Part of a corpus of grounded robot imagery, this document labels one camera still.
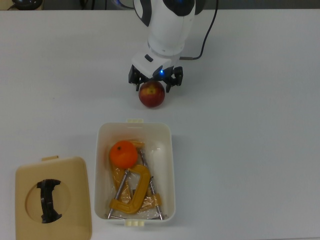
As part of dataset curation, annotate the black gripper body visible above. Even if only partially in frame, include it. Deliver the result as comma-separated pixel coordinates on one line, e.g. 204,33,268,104
141,65,176,83

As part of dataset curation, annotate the red toy apple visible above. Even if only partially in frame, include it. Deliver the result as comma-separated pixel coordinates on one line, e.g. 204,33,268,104
138,80,167,109

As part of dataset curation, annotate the orange toy mandarin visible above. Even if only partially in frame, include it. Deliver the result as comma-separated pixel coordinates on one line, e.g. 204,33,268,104
109,140,139,168

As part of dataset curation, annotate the white plastic container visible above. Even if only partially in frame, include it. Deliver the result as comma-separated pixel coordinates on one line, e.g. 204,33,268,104
93,118,177,227

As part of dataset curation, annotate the yellow C-clamp in plastic wrap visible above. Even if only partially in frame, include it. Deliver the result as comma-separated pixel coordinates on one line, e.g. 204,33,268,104
109,139,167,222

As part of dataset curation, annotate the black round device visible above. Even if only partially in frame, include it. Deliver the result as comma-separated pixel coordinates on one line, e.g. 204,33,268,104
10,0,44,11

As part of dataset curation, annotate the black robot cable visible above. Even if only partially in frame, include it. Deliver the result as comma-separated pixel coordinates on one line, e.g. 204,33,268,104
179,0,220,62

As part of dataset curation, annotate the beige lid with black handle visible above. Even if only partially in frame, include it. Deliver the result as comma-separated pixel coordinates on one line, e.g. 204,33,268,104
14,155,93,240

